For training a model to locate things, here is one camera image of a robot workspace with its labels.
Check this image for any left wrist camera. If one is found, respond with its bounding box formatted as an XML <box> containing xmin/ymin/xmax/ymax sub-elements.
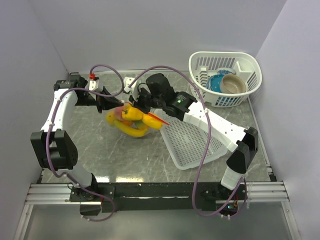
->
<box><xmin>86</xmin><ymin>73</ymin><xmax>102</xmax><ymax>92</ymax></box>

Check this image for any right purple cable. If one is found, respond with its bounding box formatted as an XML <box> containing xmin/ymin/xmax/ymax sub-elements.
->
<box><xmin>123</xmin><ymin>65</ymin><xmax>249</xmax><ymax>218</ymax></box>

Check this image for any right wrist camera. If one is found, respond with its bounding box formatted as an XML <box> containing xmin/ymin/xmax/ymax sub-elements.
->
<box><xmin>123</xmin><ymin>76</ymin><xmax>139</xmax><ymax>101</ymax></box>

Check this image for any red green fake mango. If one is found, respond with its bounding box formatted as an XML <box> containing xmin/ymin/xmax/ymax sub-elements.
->
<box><xmin>122</xmin><ymin>120</ymin><xmax>133</xmax><ymax>127</ymax></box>

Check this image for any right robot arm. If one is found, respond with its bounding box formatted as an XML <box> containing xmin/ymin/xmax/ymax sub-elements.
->
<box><xmin>124</xmin><ymin>73</ymin><xmax>259</xmax><ymax>199</ymax></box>

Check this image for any aluminium frame rail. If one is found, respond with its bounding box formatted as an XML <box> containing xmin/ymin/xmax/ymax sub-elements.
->
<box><xmin>25</xmin><ymin>182</ymin><xmax>290</xmax><ymax>205</ymax></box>

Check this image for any white dish rack basket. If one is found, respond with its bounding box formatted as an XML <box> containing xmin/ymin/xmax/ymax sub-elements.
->
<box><xmin>188</xmin><ymin>51</ymin><xmax>262</xmax><ymax>108</ymax></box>

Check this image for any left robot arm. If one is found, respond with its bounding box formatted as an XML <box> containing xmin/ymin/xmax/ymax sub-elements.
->
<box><xmin>30</xmin><ymin>73</ymin><xmax>124</xmax><ymax>201</ymax></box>

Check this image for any yellow fake mango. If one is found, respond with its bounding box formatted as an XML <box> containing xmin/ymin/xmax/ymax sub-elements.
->
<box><xmin>141</xmin><ymin>113</ymin><xmax>163</xmax><ymax>130</ymax></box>

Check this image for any yellow fake lemon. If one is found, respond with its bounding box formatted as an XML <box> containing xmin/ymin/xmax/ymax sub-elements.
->
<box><xmin>105</xmin><ymin>110</ymin><xmax>118</xmax><ymax>127</ymax></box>

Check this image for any yellow fake bell pepper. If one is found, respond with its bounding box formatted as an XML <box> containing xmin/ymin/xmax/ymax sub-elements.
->
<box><xmin>122</xmin><ymin>104</ymin><xmax>144</xmax><ymax>121</ymax></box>

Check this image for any yellow fake banana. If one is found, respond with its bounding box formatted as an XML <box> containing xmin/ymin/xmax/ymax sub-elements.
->
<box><xmin>114</xmin><ymin>120</ymin><xmax>148</xmax><ymax>138</ymax></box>

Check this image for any blue patterned white plate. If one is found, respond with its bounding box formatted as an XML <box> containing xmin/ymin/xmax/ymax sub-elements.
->
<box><xmin>216</xmin><ymin>67</ymin><xmax>236</xmax><ymax>75</ymax></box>

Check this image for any clear zip top bag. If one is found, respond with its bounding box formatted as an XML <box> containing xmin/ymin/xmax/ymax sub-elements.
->
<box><xmin>105</xmin><ymin>100</ymin><xmax>170</xmax><ymax>138</ymax></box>

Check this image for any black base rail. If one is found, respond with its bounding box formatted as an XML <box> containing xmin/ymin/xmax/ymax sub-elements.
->
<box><xmin>69</xmin><ymin>182</ymin><xmax>246</xmax><ymax>216</ymax></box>

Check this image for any white flat basket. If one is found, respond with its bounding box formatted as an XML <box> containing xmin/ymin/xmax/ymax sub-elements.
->
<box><xmin>153</xmin><ymin>107</ymin><xmax>229</xmax><ymax>171</ymax></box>

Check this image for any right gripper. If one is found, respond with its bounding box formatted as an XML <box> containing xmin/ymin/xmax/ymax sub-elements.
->
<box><xmin>128</xmin><ymin>86</ymin><xmax>164</xmax><ymax>115</ymax></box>

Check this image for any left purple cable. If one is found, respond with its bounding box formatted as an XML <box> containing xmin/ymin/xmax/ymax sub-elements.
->
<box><xmin>46</xmin><ymin>64</ymin><xmax>126</xmax><ymax>223</ymax></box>

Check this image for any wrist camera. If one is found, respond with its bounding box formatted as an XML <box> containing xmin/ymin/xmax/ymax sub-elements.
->
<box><xmin>123</xmin><ymin>76</ymin><xmax>139</xmax><ymax>101</ymax></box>
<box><xmin>86</xmin><ymin>73</ymin><xmax>102</xmax><ymax>92</ymax></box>

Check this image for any beige bowl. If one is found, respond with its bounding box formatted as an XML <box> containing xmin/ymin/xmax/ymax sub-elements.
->
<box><xmin>220</xmin><ymin>74</ymin><xmax>247</xmax><ymax>94</ymax></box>

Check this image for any purple cable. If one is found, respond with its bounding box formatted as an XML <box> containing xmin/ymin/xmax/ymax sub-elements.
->
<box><xmin>123</xmin><ymin>65</ymin><xmax>249</xmax><ymax>218</ymax></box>
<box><xmin>46</xmin><ymin>64</ymin><xmax>126</xmax><ymax>223</ymax></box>

